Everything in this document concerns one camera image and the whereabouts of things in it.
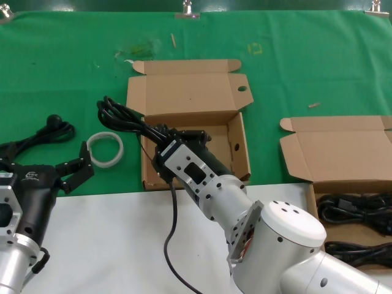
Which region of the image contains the cardboard box with round hole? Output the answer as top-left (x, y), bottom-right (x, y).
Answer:
top-left (126, 59), bottom-right (255, 192)

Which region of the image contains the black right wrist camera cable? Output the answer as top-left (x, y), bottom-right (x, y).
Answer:
top-left (163, 179), bottom-right (203, 294)

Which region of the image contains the black power cable round plug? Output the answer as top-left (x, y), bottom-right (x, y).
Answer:
top-left (0, 114), bottom-right (77, 154)

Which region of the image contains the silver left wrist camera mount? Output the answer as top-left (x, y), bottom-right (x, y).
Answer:
top-left (0, 176), bottom-right (24, 246)

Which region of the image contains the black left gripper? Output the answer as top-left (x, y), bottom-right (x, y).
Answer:
top-left (0, 140), bottom-right (96, 246)

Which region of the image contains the green table cloth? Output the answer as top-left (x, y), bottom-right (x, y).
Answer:
top-left (0, 10), bottom-right (392, 197)

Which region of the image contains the open brown cardboard box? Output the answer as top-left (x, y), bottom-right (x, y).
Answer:
top-left (279, 115), bottom-right (392, 272)

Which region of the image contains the clear tape roll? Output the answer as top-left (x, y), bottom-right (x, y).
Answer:
top-left (86, 130), bottom-right (125, 169)

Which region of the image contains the clear plastic wrapper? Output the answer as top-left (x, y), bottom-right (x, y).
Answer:
top-left (115, 39), bottom-right (160, 64)

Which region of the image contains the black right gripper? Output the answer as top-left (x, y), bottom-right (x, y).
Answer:
top-left (154, 122), bottom-right (236, 179)

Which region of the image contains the black cable with tie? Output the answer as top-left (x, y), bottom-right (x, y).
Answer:
top-left (96, 95), bottom-right (174, 154)

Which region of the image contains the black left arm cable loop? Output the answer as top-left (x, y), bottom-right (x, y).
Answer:
top-left (30, 246), bottom-right (51, 275)

